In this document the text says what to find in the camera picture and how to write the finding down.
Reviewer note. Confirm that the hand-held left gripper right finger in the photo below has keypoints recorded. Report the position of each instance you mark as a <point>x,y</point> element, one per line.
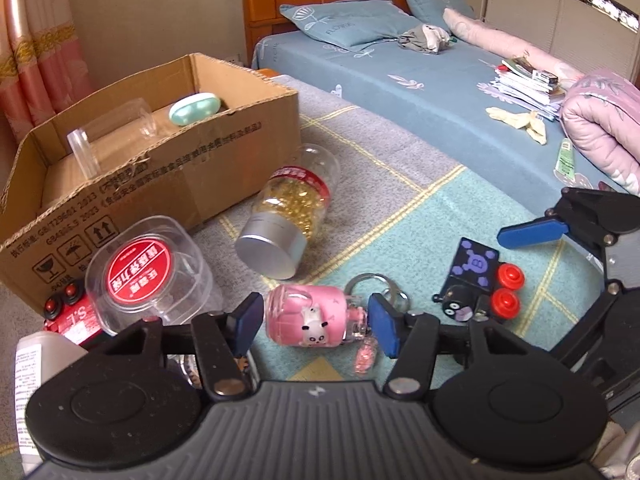
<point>385,327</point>

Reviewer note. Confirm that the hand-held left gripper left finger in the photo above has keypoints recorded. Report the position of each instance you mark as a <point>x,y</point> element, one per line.
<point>247,322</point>

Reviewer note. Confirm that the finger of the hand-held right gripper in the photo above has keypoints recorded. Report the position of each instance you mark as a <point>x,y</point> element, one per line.
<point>585,330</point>
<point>532,234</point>

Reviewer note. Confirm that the black toy train red wheels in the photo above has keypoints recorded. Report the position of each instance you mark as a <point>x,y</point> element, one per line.
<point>475,262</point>

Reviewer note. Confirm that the clear jar with red label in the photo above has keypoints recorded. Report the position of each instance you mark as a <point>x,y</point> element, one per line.
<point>135,272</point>

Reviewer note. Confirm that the capsule bottle with silver cap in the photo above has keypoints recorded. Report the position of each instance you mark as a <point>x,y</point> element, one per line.
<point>295,200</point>

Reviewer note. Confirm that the brown cardboard box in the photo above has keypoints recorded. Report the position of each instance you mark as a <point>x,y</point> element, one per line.
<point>150,195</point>

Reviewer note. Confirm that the white plastic bottle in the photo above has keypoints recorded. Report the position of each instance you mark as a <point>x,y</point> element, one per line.
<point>40,365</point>

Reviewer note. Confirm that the green tube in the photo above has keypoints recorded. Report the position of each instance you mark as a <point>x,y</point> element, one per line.
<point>564,160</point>

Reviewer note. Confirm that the pale yellow gloves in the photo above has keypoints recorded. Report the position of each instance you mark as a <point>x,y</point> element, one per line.
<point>520,122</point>

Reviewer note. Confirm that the pink folded quilt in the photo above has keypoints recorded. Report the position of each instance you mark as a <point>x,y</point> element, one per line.
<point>605,120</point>

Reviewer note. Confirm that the grey checked blanket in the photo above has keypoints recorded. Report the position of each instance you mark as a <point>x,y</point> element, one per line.
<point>400,200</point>

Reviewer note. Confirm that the stack of books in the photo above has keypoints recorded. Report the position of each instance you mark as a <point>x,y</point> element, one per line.
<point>525,92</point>

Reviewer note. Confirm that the small white box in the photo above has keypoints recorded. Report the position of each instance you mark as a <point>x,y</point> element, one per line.
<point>545,77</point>

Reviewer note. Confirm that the blue floral bed sheet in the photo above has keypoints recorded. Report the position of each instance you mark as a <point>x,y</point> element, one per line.
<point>425,95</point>

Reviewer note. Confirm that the mint green oval case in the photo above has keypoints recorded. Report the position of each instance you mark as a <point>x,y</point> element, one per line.
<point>195,108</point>

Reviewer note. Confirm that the grey crumpled cloth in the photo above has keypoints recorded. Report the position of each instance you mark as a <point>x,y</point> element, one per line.
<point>425,37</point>

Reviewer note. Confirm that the white wardrobe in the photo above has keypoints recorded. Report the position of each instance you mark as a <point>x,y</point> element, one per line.
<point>550,10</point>

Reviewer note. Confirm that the clear plastic jar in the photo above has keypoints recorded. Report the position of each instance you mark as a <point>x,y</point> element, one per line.
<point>115,130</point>

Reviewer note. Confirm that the small blue pillow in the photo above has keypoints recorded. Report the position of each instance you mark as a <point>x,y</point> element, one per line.
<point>440,2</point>

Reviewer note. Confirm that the wooden nightstand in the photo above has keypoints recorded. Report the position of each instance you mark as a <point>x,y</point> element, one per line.
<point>266,72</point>

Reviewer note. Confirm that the large blue floral pillow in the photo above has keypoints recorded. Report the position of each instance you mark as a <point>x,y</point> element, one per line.
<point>345,22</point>

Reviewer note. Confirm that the pink curtain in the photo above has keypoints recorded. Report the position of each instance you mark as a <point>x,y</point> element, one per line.
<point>40,50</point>

